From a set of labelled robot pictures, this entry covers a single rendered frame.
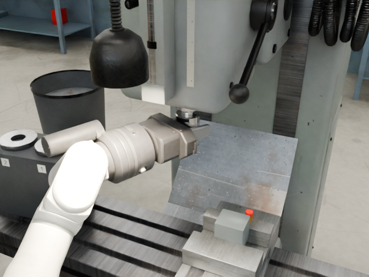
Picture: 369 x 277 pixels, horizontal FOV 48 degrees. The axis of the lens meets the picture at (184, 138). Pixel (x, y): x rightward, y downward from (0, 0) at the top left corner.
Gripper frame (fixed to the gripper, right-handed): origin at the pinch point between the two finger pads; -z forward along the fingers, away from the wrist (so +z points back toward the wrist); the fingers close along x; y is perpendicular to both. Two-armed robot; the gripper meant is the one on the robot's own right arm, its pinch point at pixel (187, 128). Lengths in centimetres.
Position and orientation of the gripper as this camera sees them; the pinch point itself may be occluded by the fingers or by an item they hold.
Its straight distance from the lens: 79.0
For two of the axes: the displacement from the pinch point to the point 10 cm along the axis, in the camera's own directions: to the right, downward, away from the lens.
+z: -7.6, 3.0, -5.8
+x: -6.5, -3.7, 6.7
